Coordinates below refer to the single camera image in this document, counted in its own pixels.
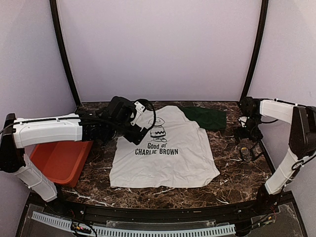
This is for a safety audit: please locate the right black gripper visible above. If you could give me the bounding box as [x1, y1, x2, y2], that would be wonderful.
[234, 114, 263, 144]

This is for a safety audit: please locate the white green Charlie Brown shirt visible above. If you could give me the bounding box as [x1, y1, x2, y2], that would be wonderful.
[109, 106, 220, 189]

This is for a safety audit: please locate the dark brooch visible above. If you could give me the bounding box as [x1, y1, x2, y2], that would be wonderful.
[239, 147, 251, 162]

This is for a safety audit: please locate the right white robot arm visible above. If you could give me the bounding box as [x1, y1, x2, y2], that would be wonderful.
[234, 97, 316, 214]

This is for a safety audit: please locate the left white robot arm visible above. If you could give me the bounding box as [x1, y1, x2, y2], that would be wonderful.
[0, 96, 153, 215]

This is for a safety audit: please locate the black brooch stand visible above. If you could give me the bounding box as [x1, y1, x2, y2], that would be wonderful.
[250, 142, 265, 161]

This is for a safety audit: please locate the red plastic bin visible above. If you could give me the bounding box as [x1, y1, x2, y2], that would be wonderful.
[30, 141, 93, 188]

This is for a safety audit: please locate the right black frame post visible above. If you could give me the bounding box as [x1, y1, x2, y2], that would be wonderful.
[240, 0, 269, 100]

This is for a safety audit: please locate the black frame post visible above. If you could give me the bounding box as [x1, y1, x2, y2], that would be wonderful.
[240, 0, 269, 100]
[49, 0, 81, 107]

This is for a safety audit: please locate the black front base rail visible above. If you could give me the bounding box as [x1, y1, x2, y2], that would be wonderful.
[29, 190, 294, 225]

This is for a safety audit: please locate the white slotted cable duct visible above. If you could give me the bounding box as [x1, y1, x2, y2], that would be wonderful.
[31, 211, 236, 237]

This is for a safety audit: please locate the left black frame post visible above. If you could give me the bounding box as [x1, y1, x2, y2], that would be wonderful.
[49, 0, 81, 107]

